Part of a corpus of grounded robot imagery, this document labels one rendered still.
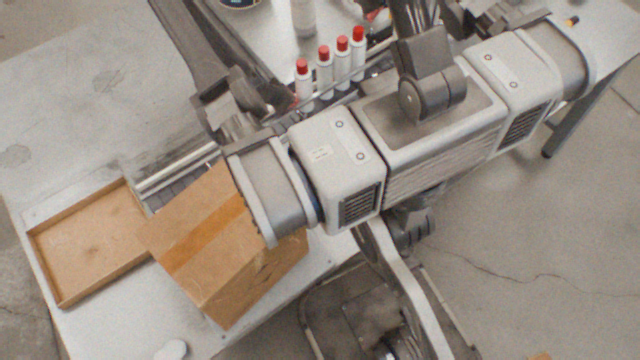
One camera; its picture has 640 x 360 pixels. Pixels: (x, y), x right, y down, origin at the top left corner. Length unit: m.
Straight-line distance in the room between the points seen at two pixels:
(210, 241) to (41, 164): 0.80
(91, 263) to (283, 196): 0.91
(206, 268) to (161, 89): 0.84
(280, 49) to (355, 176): 1.09
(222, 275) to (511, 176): 1.78
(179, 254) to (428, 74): 0.67
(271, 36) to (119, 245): 0.85
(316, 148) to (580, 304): 1.87
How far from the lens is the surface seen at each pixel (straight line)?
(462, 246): 2.28
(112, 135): 1.66
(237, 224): 1.06
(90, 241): 1.50
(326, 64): 1.38
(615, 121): 2.90
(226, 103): 0.78
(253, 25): 1.76
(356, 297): 1.87
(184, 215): 1.10
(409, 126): 0.67
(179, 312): 1.34
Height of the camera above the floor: 2.07
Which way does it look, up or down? 61 degrees down
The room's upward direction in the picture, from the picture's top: 5 degrees counter-clockwise
